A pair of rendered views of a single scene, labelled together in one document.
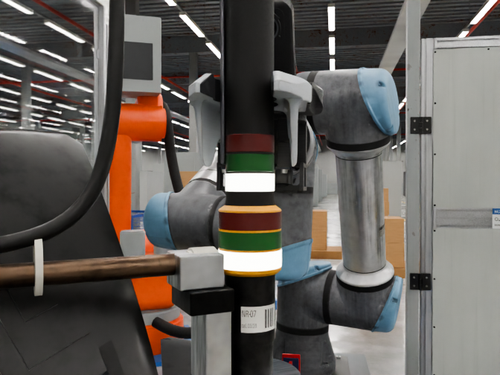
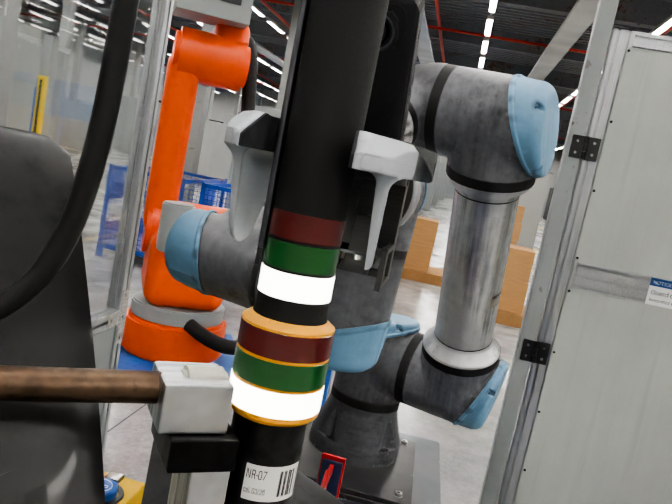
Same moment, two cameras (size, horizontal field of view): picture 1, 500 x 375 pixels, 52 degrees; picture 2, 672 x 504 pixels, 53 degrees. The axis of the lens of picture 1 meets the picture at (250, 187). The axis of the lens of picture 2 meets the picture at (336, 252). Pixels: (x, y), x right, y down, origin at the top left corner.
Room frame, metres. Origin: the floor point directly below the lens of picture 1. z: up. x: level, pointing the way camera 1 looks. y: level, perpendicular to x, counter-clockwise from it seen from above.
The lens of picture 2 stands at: (0.05, -0.01, 1.49)
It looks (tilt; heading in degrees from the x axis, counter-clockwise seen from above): 8 degrees down; 0
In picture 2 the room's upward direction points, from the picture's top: 11 degrees clockwise
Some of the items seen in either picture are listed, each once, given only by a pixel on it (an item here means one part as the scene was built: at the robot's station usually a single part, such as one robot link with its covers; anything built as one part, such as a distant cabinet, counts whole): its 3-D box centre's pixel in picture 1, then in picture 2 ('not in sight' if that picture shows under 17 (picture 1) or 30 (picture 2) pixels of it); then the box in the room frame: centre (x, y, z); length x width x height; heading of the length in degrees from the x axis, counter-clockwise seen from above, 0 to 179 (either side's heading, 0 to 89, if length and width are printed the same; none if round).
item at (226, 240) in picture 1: (249, 238); (281, 361); (0.35, 0.00, 1.39); 0.04 x 0.04 x 0.01
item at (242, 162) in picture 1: (249, 163); (301, 253); (0.35, 0.00, 1.44); 0.03 x 0.03 x 0.01
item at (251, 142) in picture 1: (249, 144); (307, 225); (0.35, 0.00, 1.45); 0.03 x 0.03 x 0.01
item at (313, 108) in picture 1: (292, 103); (389, 160); (0.40, -0.03, 1.49); 0.09 x 0.05 x 0.02; 1
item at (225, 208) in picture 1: (249, 238); (281, 361); (0.35, 0.00, 1.39); 0.04 x 0.04 x 0.05
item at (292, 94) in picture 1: (289, 123); (373, 205); (0.35, -0.03, 1.47); 0.09 x 0.03 x 0.06; 1
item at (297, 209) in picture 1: (267, 230); (332, 295); (0.62, -0.02, 1.37); 0.11 x 0.08 x 0.11; 65
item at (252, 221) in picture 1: (249, 219); (286, 335); (0.35, 0.00, 1.40); 0.04 x 0.04 x 0.01
